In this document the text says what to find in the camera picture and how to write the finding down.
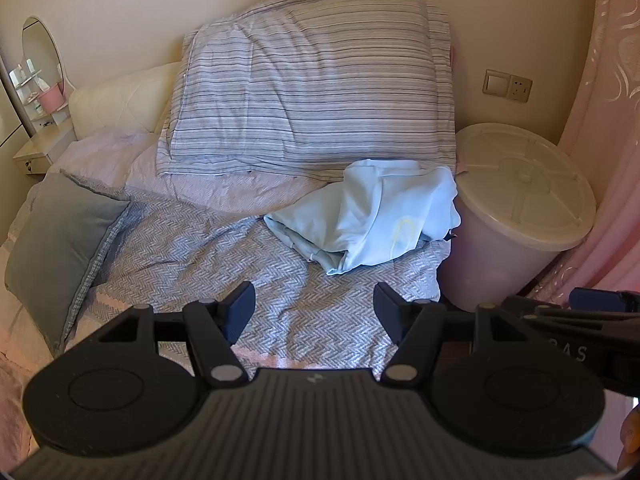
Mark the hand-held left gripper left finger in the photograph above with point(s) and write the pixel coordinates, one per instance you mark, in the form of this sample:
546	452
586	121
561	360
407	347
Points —
239	312

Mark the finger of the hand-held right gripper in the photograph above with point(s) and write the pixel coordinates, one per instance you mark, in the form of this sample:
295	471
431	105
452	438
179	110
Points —
597	301
550	314

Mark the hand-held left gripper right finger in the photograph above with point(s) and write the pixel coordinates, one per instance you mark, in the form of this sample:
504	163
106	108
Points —
389	312

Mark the light blue sweatshirt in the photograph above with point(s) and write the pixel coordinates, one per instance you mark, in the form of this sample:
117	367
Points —
380	210

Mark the person's right hand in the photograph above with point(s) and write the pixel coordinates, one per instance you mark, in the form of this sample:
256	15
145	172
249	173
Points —
631	435

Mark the grey herringbone blanket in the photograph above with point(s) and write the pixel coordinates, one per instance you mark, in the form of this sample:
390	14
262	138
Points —
200	260

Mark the white lidded plastic bucket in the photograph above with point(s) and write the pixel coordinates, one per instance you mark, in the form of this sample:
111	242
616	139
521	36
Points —
525	185

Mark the pink patterned curtain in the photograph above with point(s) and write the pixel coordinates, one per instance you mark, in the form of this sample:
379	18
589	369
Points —
615	110

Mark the grey cushion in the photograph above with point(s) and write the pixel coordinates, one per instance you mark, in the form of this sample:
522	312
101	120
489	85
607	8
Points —
55	250

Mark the striped folded quilt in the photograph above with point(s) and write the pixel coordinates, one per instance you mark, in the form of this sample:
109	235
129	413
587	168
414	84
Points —
310	90

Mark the white padded headboard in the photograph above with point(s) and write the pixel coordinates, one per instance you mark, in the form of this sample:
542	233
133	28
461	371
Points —
120	105

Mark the white dressing table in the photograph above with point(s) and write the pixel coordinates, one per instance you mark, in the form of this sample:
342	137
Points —
42	147

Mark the oval mirror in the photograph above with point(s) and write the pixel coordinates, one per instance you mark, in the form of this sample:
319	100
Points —
42	45

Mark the wall power socket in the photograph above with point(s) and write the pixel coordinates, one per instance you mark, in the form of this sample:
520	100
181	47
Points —
520	89

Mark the wall light switch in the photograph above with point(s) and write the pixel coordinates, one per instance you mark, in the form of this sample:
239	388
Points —
495	83

